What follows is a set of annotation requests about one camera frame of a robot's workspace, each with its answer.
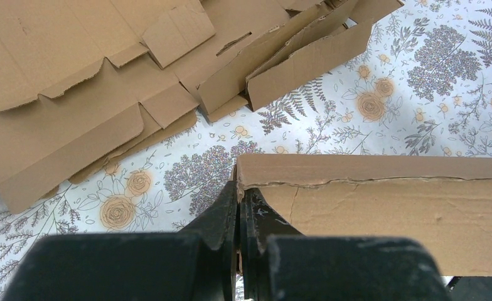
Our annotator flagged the stack of flat cardboard blanks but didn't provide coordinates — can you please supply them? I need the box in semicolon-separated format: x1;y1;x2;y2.
0;1;403;214

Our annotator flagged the floral table mat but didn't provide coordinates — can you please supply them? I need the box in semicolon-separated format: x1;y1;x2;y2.
0;1;492;298

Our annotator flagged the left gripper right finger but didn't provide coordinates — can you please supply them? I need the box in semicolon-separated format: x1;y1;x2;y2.
240;188;450;300

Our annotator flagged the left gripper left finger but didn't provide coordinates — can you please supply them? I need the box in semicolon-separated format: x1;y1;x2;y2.
3;181;237;300

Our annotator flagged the brown cardboard box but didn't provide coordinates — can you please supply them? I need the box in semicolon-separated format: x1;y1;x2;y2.
236;154;492;276

